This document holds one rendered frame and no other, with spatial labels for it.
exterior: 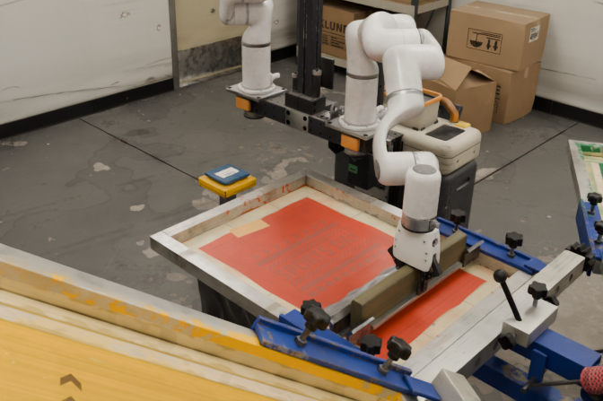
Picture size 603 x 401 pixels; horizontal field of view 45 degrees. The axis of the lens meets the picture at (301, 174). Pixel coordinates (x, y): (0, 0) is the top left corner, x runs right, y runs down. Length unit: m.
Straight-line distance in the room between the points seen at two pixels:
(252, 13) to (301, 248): 0.82
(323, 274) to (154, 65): 4.04
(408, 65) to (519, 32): 3.58
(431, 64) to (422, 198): 0.34
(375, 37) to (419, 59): 0.15
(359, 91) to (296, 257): 0.55
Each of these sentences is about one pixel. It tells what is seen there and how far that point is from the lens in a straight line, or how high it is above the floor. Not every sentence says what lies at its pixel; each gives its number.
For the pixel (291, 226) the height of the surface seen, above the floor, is 0.96.
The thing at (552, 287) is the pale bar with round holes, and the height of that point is 1.04.
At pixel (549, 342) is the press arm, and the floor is 1.04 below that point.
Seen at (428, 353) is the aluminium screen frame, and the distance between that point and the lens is 1.53.
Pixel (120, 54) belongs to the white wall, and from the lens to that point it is 5.47.
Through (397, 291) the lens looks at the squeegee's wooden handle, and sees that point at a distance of 1.62.
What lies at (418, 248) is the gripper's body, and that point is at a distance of 1.60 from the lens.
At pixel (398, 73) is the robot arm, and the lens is 1.66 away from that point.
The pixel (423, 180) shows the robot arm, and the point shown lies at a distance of 1.52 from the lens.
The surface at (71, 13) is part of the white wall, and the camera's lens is 5.20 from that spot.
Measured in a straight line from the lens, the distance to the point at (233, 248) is 1.89.
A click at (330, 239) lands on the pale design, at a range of 1.93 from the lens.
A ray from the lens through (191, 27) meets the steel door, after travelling 5.88.
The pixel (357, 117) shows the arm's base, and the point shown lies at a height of 1.18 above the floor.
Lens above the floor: 1.96
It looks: 26 degrees down
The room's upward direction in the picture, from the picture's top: 1 degrees clockwise
